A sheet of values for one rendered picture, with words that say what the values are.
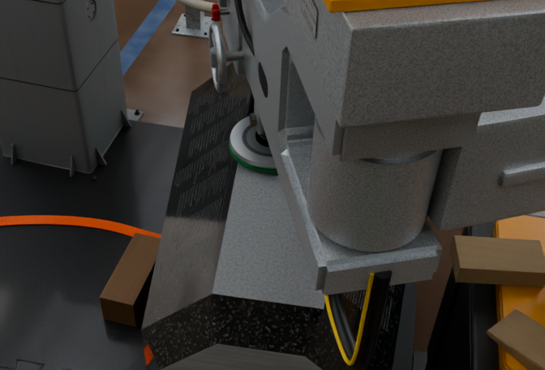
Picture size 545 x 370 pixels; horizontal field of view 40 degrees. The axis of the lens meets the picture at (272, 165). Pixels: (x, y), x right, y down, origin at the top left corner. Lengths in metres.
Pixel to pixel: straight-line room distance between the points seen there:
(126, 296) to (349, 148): 1.64
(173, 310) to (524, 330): 0.76
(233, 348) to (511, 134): 0.80
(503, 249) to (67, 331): 1.47
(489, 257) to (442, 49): 1.00
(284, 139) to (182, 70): 2.37
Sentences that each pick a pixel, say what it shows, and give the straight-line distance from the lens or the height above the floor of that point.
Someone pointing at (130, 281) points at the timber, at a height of 0.14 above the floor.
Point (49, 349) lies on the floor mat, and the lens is 2.57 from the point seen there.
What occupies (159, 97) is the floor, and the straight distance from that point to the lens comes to 3.49.
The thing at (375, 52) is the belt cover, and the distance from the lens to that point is 0.79.
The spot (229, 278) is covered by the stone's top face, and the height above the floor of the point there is 0.82.
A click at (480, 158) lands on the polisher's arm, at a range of 1.09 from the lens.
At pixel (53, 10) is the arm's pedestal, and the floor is 0.76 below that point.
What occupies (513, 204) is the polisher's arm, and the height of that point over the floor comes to 1.29.
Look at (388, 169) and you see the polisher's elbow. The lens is 1.02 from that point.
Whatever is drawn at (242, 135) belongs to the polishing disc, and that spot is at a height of 0.85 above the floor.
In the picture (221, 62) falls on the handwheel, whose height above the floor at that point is 1.23.
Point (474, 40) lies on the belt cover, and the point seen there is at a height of 1.67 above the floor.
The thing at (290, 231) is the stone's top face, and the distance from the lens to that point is 1.73.
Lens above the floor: 2.09
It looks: 42 degrees down
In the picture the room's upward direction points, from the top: 3 degrees clockwise
